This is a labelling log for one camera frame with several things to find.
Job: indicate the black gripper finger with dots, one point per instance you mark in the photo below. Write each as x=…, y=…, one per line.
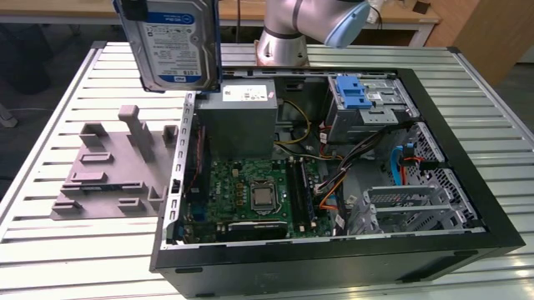
x=134, y=11

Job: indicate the hard disk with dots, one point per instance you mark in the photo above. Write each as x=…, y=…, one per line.
x=175, y=47

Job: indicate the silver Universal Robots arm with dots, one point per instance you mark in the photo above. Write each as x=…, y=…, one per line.
x=283, y=18

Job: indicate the wooden desk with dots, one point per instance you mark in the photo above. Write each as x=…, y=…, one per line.
x=63, y=6

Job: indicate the grey power supply unit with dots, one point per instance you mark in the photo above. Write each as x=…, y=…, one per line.
x=238, y=125

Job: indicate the grey desk foot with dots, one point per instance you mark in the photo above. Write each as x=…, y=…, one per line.
x=7, y=120

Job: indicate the grey parts rack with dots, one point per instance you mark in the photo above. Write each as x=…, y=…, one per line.
x=124, y=168

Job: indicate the blue plastic drive latch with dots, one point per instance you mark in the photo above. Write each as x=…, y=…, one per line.
x=350, y=93

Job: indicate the green motherboard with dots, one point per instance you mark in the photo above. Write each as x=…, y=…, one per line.
x=267, y=168

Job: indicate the silver CPU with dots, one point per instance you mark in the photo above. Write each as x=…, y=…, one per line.
x=263, y=196

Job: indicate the metal optical drive cage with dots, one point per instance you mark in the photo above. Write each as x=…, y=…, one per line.
x=375, y=117

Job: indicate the small dark box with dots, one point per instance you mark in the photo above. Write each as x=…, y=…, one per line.
x=421, y=7

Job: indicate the black RAM slot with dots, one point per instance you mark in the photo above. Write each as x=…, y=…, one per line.
x=310, y=200
x=297, y=193

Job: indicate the metal CPU socket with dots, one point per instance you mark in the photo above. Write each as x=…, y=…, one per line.
x=265, y=208

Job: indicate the black graphics card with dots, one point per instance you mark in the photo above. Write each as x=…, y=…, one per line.
x=254, y=229

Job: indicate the brown wooden cabinet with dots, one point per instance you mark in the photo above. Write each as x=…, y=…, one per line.
x=492, y=31

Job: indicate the black PC case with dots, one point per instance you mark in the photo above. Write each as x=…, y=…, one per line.
x=291, y=268

